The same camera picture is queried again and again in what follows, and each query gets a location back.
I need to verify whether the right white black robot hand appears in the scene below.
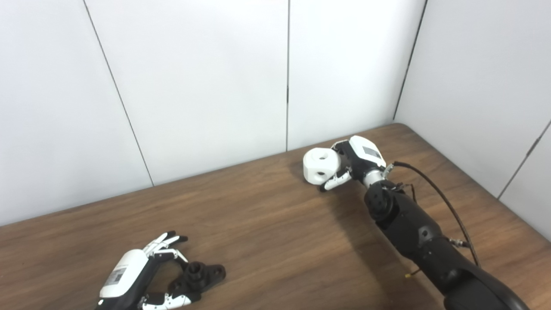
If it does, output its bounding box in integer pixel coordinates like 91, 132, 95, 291
319, 135, 387, 192

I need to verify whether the black plastic holder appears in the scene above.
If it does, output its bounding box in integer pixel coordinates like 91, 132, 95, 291
168, 262, 226, 298

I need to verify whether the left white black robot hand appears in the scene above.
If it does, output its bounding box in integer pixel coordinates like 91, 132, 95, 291
94, 231, 202, 310

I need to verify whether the round white plastic piece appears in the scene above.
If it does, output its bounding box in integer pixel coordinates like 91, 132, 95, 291
303, 147, 342, 185

